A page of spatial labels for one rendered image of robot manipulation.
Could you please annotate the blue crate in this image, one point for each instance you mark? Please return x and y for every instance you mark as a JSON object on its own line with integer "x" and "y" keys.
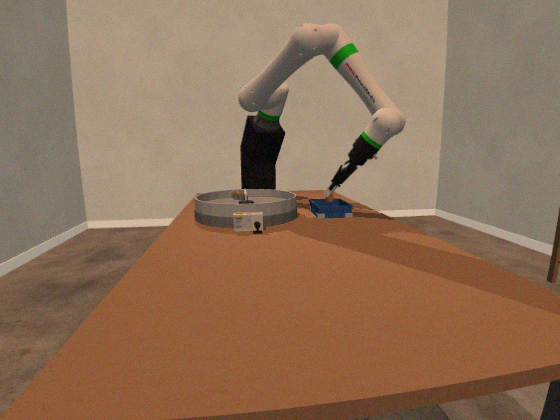
{"x": 335, "y": 209}

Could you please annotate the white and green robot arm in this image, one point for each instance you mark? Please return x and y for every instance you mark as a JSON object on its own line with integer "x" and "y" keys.
{"x": 307, "y": 41}

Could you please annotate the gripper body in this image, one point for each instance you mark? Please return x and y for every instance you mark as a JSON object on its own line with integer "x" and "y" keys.
{"x": 354, "y": 158}

